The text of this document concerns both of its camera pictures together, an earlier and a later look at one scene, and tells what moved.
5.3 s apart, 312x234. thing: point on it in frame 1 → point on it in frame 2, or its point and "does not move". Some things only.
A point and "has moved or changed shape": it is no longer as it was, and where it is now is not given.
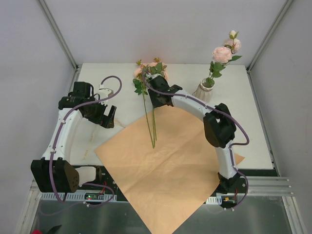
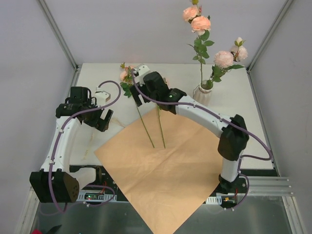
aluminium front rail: x=267 y=185 does not move
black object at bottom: x=54 y=229 does not move
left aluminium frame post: x=76 y=67 does not move
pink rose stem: x=222 y=57 has moved or changed shape
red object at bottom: x=36 y=231 does not move
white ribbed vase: x=203 y=93 does not move
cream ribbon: x=91 y=138 does not move
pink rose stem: x=158 y=68 → x=201 y=25
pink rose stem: x=140 y=86 has moved or changed shape
